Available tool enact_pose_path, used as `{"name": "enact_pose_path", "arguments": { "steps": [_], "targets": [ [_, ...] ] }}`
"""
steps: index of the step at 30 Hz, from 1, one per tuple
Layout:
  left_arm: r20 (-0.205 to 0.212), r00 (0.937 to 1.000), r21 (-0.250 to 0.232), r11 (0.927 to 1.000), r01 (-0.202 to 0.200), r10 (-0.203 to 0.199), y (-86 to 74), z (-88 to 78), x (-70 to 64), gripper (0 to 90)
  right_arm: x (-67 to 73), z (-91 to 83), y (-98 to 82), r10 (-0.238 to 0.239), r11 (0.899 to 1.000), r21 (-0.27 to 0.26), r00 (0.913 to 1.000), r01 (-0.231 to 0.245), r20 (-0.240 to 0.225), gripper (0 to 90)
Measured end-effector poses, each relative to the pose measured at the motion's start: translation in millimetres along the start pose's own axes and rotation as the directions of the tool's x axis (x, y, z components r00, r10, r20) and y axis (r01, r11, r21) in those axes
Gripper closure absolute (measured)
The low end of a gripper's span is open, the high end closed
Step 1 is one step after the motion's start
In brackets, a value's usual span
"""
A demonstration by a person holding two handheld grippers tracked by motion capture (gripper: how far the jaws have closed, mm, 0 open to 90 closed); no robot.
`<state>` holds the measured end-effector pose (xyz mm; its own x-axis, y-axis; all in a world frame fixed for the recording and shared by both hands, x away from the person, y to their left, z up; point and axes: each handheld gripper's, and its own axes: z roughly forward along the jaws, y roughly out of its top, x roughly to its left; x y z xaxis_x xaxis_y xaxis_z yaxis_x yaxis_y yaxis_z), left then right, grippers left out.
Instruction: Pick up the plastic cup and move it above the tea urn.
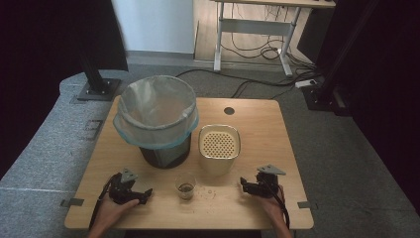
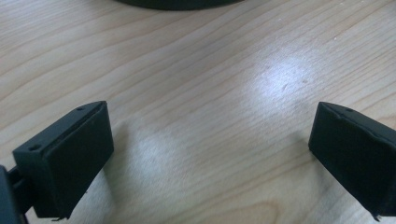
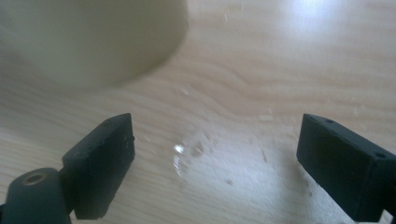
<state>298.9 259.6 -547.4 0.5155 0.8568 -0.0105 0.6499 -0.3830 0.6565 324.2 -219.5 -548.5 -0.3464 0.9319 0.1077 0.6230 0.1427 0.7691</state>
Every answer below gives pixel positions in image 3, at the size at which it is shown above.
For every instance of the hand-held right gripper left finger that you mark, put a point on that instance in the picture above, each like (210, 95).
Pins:
(99, 168)

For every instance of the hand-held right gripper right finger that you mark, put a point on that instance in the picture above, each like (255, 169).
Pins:
(345, 168)

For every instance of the cream round bowl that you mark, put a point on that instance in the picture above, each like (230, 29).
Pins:
(84, 40)

